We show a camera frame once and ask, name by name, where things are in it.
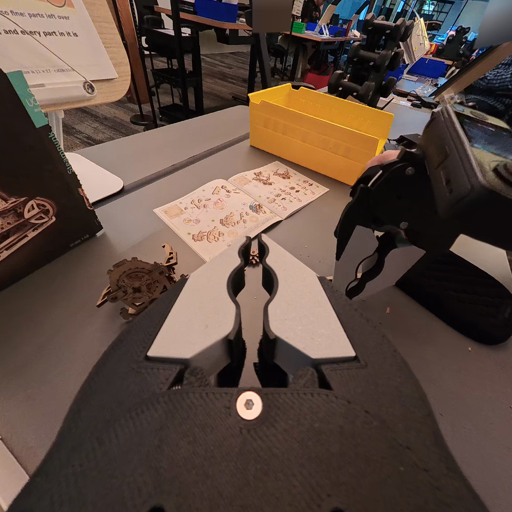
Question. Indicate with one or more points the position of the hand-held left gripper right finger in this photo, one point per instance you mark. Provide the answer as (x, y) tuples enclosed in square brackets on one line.
[(308, 316)]

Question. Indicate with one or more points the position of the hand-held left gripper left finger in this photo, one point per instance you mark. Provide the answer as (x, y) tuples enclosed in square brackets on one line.
[(196, 312)]

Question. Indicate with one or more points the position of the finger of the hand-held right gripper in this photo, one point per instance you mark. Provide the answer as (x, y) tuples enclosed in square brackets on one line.
[(354, 252), (394, 268)]

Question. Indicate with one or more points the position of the small wooden gear part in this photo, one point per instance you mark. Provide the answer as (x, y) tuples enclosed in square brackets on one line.
[(254, 256)]

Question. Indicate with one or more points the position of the wooden gear model assembly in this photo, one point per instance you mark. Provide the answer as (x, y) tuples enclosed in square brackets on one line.
[(136, 284)]

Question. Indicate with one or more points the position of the dark model kit box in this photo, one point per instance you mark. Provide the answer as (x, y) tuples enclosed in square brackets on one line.
[(36, 180)]

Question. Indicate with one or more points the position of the person's right hand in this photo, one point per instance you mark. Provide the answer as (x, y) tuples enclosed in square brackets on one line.
[(382, 159)]

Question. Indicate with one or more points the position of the black textured pad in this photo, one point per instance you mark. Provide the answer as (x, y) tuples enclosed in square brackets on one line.
[(460, 300)]

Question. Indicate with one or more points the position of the open instruction booklet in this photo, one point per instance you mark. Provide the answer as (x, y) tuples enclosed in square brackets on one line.
[(224, 212)]

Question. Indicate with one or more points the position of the yellow plastic bin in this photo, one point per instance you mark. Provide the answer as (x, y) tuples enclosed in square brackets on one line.
[(304, 136)]

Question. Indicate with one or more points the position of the black dumbbell rack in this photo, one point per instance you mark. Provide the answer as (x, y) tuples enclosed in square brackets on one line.
[(368, 60)]

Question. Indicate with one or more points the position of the red bag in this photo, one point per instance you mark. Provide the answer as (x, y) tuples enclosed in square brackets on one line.
[(316, 76)]

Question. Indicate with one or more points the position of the white stand base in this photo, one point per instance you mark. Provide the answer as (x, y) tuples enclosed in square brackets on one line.
[(96, 180)]

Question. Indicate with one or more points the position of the wooden top desk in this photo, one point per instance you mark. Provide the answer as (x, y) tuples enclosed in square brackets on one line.
[(188, 16), (320, 36)]

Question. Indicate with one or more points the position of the small blue storage bin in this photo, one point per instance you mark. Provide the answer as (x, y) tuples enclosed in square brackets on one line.
[(313, 27)]

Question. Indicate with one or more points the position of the green storage bin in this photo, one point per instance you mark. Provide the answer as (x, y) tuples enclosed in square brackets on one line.
[(299, 27)]

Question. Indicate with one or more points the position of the black shelf cart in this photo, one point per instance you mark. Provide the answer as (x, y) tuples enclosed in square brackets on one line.
[(176, 88)]

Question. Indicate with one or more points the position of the light wooden board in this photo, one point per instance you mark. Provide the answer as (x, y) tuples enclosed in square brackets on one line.
[(116, 48)]

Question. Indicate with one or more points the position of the large blue storage bin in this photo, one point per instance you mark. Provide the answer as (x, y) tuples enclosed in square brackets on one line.
[(216, 10)]

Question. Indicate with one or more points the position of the white printed poster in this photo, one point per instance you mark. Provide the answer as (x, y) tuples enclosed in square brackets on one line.
[(48, 48)]

